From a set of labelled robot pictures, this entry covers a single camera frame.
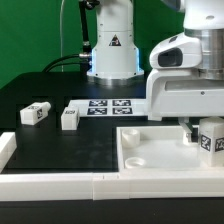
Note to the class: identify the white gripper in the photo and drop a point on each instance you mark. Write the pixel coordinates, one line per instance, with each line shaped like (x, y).
(181, 93)

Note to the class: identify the white square table top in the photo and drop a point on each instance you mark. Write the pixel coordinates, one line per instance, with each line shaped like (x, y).
(158, 148)

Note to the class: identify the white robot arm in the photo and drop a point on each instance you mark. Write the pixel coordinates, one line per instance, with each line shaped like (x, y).
(200, 47)

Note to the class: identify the white U-shaped fence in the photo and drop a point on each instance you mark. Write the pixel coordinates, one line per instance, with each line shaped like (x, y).
(122, 184)

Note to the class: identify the white plate with markers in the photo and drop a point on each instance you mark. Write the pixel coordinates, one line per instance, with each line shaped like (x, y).
(109, 107)

